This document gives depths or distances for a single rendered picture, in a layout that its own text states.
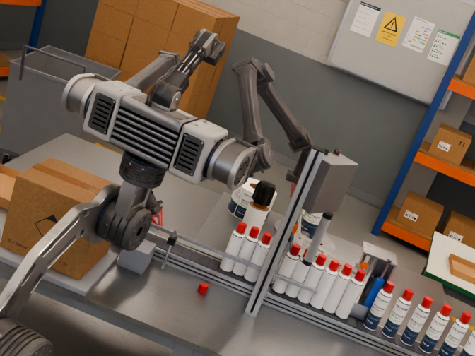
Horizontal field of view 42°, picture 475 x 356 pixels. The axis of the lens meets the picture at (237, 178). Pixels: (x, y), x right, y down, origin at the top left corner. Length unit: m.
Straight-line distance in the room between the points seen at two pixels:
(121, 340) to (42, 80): 2.16
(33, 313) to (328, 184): 1.56
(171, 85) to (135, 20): 4.06
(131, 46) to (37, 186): 3.88
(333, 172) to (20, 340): 1.09
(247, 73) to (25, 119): 2.80
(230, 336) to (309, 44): 4.98
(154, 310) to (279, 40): 5.07
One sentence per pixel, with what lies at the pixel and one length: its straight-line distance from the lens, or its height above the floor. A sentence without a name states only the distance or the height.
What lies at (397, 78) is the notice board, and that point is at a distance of 6.55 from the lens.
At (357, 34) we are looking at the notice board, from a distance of 6.59.
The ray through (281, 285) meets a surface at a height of 0.92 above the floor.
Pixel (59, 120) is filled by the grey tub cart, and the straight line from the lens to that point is 4.60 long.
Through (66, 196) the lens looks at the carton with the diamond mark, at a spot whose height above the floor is 1.12.
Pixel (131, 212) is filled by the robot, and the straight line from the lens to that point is 1.91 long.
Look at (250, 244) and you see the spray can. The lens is 2.38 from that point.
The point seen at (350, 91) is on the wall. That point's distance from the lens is 6.75.
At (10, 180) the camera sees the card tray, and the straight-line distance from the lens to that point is 2.76.
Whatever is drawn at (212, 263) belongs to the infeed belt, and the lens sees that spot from 2.47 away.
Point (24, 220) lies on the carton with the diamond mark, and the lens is 2.18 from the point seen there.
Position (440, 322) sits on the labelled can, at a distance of 2.49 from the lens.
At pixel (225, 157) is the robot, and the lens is 1.73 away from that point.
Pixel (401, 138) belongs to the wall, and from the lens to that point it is 6.73.
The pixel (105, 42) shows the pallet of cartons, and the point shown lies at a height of 0.82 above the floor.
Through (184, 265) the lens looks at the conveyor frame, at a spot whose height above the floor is 0.86.
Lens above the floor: 2.01
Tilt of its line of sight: 19 degrees down
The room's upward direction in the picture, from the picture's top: 20 degrees clockwise
